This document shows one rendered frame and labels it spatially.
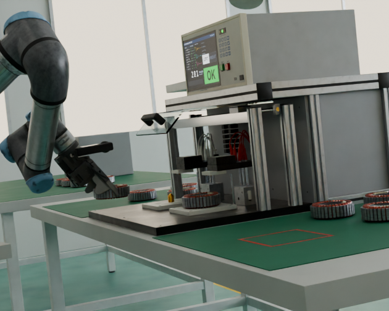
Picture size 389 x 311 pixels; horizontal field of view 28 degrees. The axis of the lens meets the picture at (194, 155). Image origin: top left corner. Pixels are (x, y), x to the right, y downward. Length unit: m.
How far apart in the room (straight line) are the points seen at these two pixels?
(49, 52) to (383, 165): 1.01
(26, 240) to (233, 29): 4.91
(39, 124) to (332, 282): 1.06
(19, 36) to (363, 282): 1.14
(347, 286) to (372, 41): 7.24
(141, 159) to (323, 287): 5.95
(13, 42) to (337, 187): 0.97
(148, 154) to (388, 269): 5.93
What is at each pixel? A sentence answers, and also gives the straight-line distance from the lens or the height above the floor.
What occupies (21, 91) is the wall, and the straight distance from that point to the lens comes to 6.92.
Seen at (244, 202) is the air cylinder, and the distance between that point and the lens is 2.27.
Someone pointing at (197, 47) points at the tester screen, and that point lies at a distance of 2.49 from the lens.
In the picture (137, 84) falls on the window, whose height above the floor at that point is 1.42.
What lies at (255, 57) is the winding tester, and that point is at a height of 1.19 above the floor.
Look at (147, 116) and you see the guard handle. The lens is 2.12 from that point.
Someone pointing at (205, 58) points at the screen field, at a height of 1.22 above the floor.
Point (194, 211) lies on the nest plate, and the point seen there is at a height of 0.78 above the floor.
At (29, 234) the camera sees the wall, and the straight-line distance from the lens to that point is 6.95.
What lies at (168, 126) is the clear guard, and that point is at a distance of 2.04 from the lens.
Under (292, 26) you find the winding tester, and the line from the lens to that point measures 2.29.
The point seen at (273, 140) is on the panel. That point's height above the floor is 0.95.
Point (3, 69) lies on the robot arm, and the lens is 2.10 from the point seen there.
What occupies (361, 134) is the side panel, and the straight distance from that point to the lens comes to 2.27.
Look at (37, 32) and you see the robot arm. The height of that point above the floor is 1.30.
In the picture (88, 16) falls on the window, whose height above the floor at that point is 2.06.
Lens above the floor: 1.03
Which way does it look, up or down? 3 degrees down
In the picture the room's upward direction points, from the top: 6 degrees counter-clockwise
